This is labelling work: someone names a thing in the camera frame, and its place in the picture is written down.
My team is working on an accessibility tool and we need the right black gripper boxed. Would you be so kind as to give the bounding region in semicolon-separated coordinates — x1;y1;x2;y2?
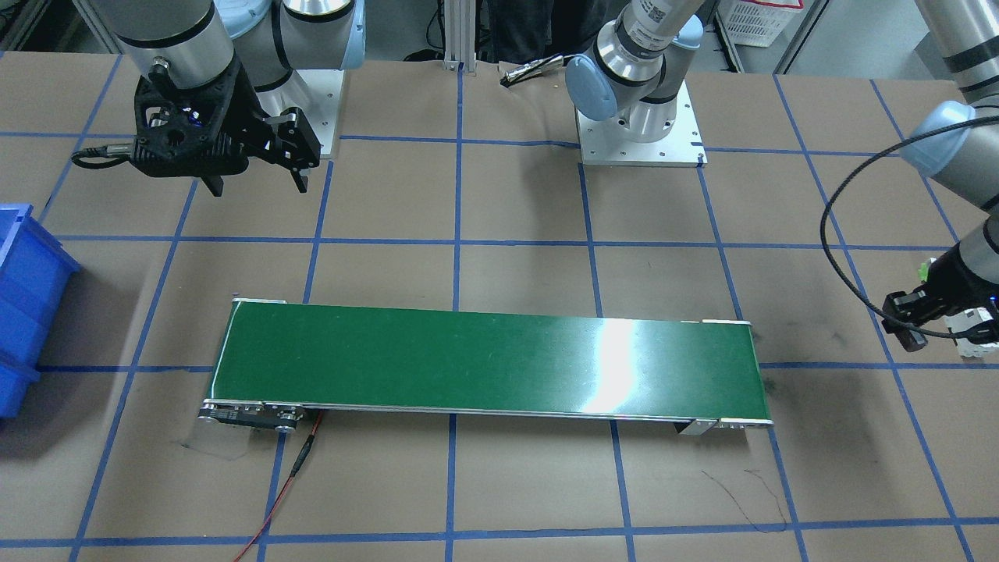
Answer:
129;59;321;197

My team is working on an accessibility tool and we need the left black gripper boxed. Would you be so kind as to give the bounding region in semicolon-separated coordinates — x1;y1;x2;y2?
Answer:
882;244;998;344

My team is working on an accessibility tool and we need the small black capacitor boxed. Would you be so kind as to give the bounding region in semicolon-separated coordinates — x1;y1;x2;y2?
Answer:
896;329;928;353

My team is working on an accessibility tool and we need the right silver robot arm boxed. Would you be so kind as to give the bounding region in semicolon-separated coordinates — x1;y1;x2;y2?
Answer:
71;1;367;197

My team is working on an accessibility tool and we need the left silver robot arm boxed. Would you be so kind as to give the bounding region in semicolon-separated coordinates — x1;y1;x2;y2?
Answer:
565;1;998;352

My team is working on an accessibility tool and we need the white red circuit breaker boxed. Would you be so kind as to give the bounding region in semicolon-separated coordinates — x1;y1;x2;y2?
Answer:
944;308;999;361

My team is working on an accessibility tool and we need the green conveyor belt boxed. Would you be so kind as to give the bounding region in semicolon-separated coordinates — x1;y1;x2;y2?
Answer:
199;299;773;435

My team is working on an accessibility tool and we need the blue plastic bin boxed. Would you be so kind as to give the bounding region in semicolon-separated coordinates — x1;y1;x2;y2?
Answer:
1;203;80;418

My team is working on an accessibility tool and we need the green push button switch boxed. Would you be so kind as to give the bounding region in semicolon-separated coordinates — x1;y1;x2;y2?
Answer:
918;258;936;283

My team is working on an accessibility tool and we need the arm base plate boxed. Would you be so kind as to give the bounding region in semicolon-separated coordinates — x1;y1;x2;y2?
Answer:
257;69;347;160
577;82;709;168

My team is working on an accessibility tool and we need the black braided cable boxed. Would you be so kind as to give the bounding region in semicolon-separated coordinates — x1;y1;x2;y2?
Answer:
819;116;999;340

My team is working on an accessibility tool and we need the aluminium frame post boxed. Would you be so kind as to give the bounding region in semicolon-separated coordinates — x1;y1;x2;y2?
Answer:
443;0;478;75

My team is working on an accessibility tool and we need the red black wire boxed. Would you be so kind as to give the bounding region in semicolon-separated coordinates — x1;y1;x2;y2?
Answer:
234;411;325;562

